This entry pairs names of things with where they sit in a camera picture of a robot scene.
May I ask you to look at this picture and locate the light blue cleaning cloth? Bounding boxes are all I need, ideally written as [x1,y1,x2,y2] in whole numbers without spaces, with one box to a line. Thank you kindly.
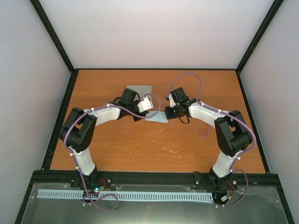
[145,111,168,123]

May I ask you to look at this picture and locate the transparent pink sunglasses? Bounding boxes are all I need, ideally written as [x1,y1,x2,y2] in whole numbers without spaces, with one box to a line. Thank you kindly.
[194,125,210,139]

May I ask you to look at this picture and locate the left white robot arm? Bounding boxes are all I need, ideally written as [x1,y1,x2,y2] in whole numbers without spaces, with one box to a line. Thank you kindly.
[59,88,153,188]

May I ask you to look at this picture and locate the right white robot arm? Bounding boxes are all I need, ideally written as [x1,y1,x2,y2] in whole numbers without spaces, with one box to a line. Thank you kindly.
[165,87,256,188]

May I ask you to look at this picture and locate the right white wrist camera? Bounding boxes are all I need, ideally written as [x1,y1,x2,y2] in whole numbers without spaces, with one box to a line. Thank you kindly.
[165,93,177,108]

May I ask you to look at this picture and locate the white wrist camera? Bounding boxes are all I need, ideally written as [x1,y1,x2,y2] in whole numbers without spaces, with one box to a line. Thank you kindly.
[137,96,154,113]
[165,93,177,108]

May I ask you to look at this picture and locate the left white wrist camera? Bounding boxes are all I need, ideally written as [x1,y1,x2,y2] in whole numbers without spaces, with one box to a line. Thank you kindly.
[137,96,154,113]

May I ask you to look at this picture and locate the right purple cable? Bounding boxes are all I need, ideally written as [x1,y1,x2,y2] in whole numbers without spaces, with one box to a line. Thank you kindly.
[168,72,257,208]

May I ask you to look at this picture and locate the black aluminium frame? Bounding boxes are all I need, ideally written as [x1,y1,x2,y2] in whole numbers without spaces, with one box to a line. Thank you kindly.
[15,0,294,224]

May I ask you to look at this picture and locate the light blue slotted cable duct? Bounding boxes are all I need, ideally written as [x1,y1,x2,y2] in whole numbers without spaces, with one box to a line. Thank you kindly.
[36,189,213,203]

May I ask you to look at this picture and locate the metal base plate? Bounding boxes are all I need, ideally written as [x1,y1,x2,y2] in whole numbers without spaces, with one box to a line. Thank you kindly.
[22,183,287,224]

